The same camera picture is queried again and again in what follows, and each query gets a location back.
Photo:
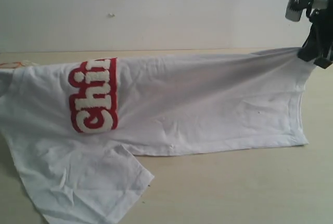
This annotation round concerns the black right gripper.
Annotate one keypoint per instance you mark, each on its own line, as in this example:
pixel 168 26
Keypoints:
pixel 319 38

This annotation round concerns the white t-shirt with red lettering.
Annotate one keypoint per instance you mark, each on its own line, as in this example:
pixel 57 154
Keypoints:
pixel 74 130

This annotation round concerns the orange clothing tag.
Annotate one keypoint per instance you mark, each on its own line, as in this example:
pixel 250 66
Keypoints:
pixel 12 65

